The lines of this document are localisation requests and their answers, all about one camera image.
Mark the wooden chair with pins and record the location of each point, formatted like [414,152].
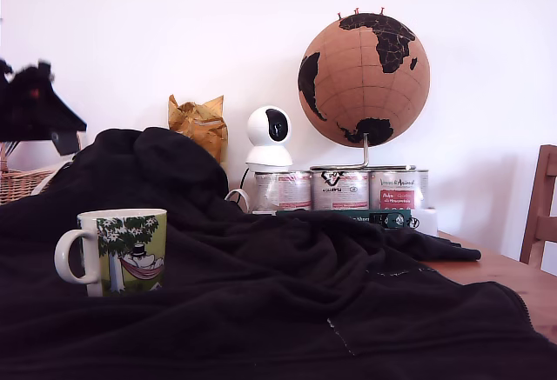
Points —
[544,223]

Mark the yellow paper bag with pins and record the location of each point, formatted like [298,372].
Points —
[204,130]

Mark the silver tin can red label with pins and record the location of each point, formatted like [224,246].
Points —
[283,191]

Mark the cork globe black continents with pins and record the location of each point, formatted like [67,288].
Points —
[348,75]

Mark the white round security camera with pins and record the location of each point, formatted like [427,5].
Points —
[267,136]

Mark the silver tin can green lettering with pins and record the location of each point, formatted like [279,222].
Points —
[398,188]

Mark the dark green box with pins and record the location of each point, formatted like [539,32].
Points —
[391,219]

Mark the silver tin can black print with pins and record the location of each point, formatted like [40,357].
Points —
[340,191]

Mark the metal globe stand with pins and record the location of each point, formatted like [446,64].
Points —
[366,154]

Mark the green illustrated coffee mug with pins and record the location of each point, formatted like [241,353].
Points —
[130,249]

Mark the black hooded sweatshirt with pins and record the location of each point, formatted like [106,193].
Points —
[261,288]

